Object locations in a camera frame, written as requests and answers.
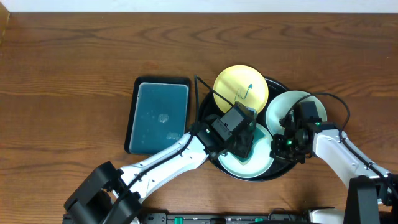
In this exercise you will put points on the yellow plate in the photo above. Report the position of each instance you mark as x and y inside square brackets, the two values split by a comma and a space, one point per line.
[243, 84]

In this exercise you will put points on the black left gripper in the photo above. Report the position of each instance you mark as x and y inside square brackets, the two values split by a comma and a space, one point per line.
[244, 143]

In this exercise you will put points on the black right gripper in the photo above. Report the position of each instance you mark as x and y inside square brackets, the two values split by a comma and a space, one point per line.
[278, 151]

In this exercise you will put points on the black rectangular water tray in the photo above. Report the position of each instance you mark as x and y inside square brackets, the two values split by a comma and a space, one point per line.
[158, 114]

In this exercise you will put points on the black round tray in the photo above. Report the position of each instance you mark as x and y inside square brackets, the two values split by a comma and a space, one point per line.
[278, 168]

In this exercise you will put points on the green scrubbing sponge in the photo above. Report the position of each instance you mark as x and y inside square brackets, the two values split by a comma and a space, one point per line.
[254, 112]

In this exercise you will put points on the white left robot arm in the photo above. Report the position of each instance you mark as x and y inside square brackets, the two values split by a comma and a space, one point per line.
[111, 195]

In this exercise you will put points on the light blue plate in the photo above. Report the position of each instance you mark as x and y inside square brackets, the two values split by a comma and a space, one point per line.
[258, 160]

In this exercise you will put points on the pale green plate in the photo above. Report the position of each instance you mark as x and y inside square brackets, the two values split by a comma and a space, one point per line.
[279, 107]

